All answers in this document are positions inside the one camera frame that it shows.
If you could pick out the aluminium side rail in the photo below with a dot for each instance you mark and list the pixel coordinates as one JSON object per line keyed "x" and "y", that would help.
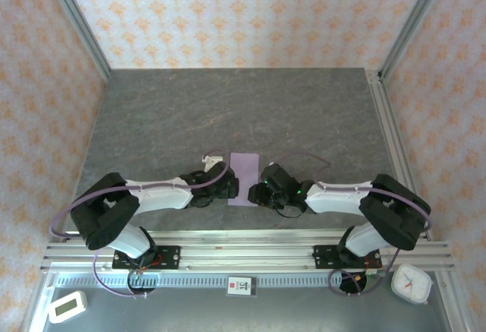
{"x": 383, "y": 119}

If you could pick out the white digital timer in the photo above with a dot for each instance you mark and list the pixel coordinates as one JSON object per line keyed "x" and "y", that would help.
{"x": 66, "y": 307}

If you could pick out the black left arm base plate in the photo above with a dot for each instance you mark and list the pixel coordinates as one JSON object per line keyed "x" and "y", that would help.
{"x": 171, "y": 258}

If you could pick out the aluminium frame post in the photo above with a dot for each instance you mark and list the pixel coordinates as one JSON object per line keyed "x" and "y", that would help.
{"x": 414, "y": 16}
{"x": 76, "y": 16}

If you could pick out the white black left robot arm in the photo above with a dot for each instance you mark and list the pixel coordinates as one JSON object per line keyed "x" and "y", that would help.
{"x": 163, "y": 195}

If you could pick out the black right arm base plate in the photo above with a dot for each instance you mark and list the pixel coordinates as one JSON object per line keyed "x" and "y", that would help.
{"x": 322, "y": 258}

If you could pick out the purple paper sheet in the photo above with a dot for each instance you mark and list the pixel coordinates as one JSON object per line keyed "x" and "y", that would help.
{"x": 245, "y": 168}

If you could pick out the aluminium mounting rail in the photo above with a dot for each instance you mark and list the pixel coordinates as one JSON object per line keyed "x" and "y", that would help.
{"x": 247, "y": 250}

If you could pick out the white analog clock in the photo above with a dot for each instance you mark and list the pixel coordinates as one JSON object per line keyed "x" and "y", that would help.
{"x": 412, "y": 284}

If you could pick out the white label card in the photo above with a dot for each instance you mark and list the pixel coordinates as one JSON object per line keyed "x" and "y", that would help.
{"x": 241, "y": 285}

